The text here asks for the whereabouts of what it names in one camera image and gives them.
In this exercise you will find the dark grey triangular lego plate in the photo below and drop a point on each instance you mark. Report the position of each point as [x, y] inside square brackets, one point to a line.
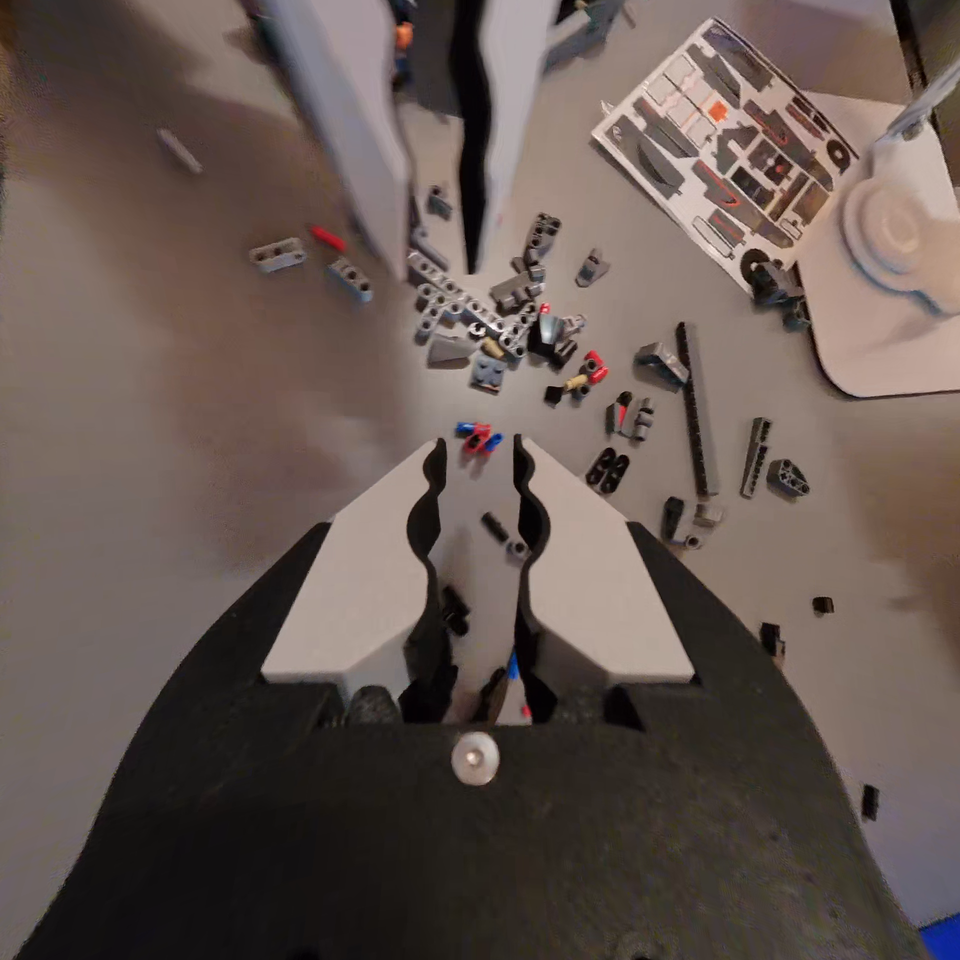
[787, 478]

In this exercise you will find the small red lego pin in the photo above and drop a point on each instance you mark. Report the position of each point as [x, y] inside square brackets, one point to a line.
[328, 238]

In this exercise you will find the white book stand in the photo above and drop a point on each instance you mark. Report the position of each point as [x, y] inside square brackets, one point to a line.
[885, 322]

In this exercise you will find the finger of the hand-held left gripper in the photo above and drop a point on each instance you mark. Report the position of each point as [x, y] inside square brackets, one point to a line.
[514, 75]
[337, 90]

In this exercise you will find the long dark grey lego beam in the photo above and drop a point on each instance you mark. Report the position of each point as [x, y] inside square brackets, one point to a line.
[697, 412]

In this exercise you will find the dark grey lego liftarm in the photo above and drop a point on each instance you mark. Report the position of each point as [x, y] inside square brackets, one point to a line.
[756, 457]

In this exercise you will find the light grey short lego beam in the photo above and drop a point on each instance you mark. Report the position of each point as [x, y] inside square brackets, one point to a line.
[349, 279]
[277, 255]

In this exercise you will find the sticker sheet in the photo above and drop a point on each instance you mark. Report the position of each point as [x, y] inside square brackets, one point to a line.
[712, 150]

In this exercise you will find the light grey lego axle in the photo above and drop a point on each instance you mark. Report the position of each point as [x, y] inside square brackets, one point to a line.
[178, 150]

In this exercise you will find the dark grey lego wedge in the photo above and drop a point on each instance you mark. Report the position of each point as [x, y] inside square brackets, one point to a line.
[661, 364]

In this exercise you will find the dark grey lego block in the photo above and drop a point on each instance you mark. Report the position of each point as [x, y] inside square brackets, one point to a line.
[690, 521]

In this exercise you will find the pile of loose lego pieces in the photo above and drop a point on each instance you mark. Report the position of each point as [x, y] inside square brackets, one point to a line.
[607, 469]

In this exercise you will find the dark grey lego connector assembly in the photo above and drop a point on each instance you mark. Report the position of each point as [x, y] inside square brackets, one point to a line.
[776, 289]

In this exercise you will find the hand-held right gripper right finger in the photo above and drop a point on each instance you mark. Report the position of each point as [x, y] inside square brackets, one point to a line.
[607, 600]

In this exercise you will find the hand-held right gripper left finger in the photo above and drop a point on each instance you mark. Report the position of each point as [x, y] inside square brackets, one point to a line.
[352, 592]

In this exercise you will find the red lego connector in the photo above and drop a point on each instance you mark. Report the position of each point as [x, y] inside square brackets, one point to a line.
[476, 440]

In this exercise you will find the lego car chassis model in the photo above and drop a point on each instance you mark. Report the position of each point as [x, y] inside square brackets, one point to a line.
[581, 34]

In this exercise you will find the person's torso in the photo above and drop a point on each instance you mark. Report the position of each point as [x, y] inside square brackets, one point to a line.
[945, 945]

